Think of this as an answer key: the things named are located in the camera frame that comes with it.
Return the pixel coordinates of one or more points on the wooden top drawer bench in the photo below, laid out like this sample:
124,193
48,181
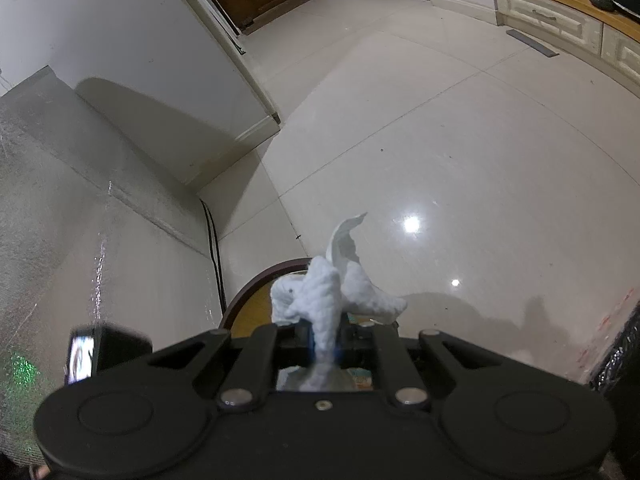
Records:
560,15

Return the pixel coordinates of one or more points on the small black round object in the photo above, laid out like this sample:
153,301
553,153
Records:
602,0

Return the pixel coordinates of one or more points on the clear red printed plastic wrap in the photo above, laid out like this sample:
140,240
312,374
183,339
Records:
600,340

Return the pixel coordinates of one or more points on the black plastic bag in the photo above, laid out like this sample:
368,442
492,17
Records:
620,350

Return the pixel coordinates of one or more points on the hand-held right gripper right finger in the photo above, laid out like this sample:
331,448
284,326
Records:
397,360

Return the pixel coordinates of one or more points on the white tissue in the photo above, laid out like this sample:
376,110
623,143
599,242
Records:
325,300

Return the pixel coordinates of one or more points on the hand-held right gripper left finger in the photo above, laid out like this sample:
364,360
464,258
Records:
250,360

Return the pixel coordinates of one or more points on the grey floor strip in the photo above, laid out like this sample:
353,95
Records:
532,42

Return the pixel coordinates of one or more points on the silver covered platform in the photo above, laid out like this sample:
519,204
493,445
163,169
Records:
75,260

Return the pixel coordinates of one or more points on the yellow trash bin brown rim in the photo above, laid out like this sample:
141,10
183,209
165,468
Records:
250,305

